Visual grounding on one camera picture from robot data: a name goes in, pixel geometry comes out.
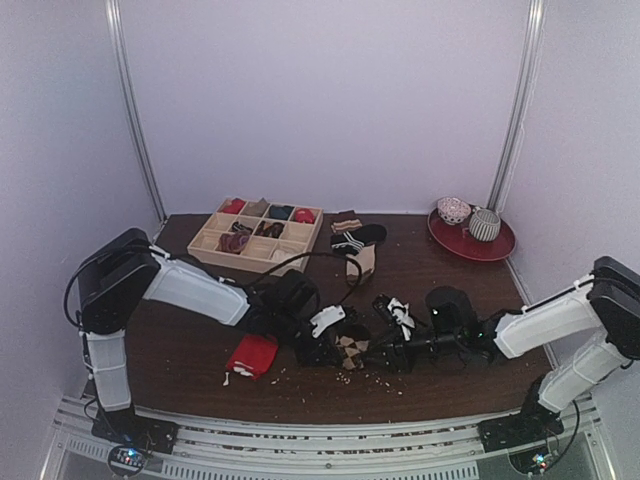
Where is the brown beige argyle sock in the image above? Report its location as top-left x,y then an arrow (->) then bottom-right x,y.
334,324 -> 371,371

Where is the rolled teal sock in box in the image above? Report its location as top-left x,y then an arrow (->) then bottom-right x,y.
268,205 -> 294,221

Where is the striped ceramic mug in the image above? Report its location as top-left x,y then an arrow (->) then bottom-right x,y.
469,207 -> 501,242

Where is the black white-striped sock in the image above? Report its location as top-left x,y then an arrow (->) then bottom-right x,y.
330,224 -> 387,255

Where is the rolled dark patterned sock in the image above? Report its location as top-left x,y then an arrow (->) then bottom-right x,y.
255,221 -> 285,239

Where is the rolled purple orange sock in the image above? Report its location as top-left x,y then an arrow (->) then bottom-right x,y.
217,232 -> 251,255

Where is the left aluminium frame post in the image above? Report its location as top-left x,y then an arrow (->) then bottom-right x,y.
104,0 -> 168,223

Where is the maroon striped sock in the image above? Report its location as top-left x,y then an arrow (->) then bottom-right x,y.
330,210 -> 363,234

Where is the rolled red white sock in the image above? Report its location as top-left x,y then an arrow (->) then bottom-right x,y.
293,208 -> 316,224

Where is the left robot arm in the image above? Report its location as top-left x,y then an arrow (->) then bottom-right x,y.
63,228 -> 347,444

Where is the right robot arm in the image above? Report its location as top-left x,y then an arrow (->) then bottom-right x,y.
367,256 -> 639,442

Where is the aluminium front rail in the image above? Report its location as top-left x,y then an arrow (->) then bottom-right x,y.
36,396 -> 622,479

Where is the rolled beige sock in box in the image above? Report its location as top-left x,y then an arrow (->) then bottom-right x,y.
243,198 -> 270,217

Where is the red round tray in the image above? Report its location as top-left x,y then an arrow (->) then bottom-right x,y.
427,209 -> 516,262

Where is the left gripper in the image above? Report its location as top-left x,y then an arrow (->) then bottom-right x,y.
270,309 -> 340,368

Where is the patterned ceramic bowl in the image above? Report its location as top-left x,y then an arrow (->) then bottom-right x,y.
437,197 -> 472,225

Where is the aluminium frame post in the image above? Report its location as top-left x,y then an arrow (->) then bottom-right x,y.
487,0 -> 546,213
104,0 -> 168,223

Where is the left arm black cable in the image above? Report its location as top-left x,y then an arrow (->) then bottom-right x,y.
247,252 -> 366,311

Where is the beige green-toed sock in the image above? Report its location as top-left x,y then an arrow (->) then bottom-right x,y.
346,245 -> 376,286

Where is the right aluminium frame post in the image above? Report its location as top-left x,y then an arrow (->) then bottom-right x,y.
487,0 -> 546,213

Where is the rolled red sock in box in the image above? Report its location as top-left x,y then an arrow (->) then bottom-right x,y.
222,198 -> 246,214

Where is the wooden compartment organizer box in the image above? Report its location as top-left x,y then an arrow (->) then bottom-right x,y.
187,197 -> 324,276

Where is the rolled black striped sock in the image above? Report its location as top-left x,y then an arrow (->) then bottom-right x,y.
231,222 -> 253,235

